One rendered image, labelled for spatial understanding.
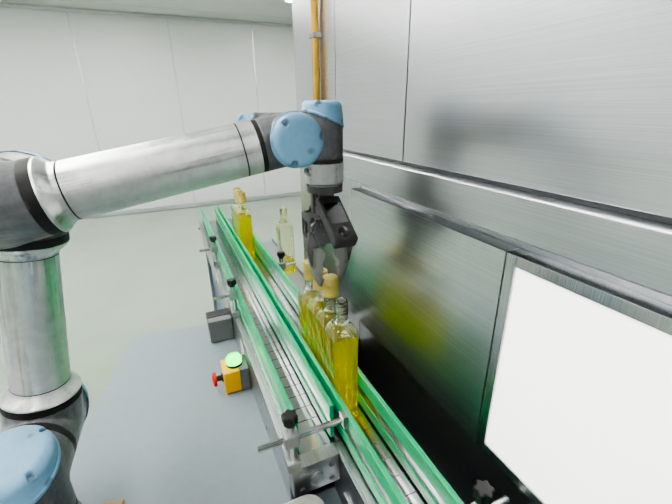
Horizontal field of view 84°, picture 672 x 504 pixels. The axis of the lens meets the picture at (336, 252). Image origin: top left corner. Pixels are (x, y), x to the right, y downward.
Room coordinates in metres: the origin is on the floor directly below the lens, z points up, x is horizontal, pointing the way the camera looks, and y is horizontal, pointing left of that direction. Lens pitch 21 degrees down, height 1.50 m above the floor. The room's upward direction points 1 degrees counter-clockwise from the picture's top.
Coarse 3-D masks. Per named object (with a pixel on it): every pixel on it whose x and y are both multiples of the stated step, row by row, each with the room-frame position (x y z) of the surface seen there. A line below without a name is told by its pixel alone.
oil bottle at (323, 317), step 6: (318, 312) 0.71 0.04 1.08; (324, 312) 0.70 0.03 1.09; (330, 312) 0.70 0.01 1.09; (318, 318) 0.71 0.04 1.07; (324, 318) 0.69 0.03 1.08; (330, 318) 0.69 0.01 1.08; (318, 324) 0.71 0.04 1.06; (324, 324) 0.68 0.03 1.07; (318, 330) 0.71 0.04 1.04; (324, 330) 0.68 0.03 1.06; (318, 336) 0.71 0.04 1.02; (324, 336) 0.68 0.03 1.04; (318, 342) 0.71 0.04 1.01; (324, 342) 0.68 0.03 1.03; (318, 348) 0.71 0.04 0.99; (324, 348) 0.68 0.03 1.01; (318, 354) 0.71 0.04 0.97; (324, 354) 0.68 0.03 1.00; (318, 360) 0.71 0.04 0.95; (324, 360) 0.68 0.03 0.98; (324, 366) 0.68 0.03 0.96
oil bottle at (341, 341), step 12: (336, 324) 0.65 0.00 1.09; (348, 324) 0.65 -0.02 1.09; (336, 336) 0.63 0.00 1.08; (348, 336) 0.64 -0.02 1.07; (336, 348) 0.62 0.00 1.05; (348, 348) 0.63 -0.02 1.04; (336, 360) 0.62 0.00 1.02; (348, 360) 0.63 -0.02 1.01; (336, 372) 0.62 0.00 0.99; (348, 372) 0.63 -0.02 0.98; (336, 384) 0.62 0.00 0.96; (348, 384) 0.63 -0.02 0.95; (348, 396) 0.63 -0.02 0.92; (348, 408) 0.63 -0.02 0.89
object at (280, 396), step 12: (204, 216) 1.94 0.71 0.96; (216, 240) 1.54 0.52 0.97; (228, 276) 1.22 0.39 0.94; (240, 300) 1.00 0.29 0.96; (240, 312) 1.03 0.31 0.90; (252, 324) 0.86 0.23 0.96; (252, 336) 0.88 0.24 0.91; (264, 348) 0.75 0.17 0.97; (264, 360) 0.73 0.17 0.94; (264, 372) 0.75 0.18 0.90; (276, 372) 0.66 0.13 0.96; (276, 384) 0.63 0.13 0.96; (276, 396) 0.65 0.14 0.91; (288, 408) 0.56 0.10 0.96
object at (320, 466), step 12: (300, 456) 0.52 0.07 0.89; (312, 456) 0.52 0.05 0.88; (324, 456) 0.52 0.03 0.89; (336, 456) 0.52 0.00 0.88; (312, 468) 0.50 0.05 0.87; (324, 468) 0.51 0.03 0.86; (336, 468) 0.52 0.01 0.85; (300, 480) 0.49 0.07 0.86; (312, 480) 0.49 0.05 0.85; (324, 480) 0.51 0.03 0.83; (300, 492) 0.49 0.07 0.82
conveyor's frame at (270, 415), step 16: (208, 240) 1.79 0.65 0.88; (208, 256) 1.81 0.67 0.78; (224, 288) 1.25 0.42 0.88; (224, 304) 1.31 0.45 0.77; (240, 320) 1.02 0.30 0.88; (240, 336) 0.96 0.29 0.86; (240, 352) 1.00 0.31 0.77; (256, 368) 0.78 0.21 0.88; (256, 384) 0.77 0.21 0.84; (256, 400) 0.80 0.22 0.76; (272, 400) 0.67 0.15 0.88; (272, 416) 0.63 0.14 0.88; (272, 432) 0.63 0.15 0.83; (336, 432) 0.58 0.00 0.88; (352, 464) 0.50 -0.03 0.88; (288, 480) 0.52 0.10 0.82; (336, 480) 0.54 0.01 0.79; (352, 480) 0.47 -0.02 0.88; (288, 496) 0.53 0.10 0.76; (352, 496) 0.47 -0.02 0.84; (368, 496) 0.44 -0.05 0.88
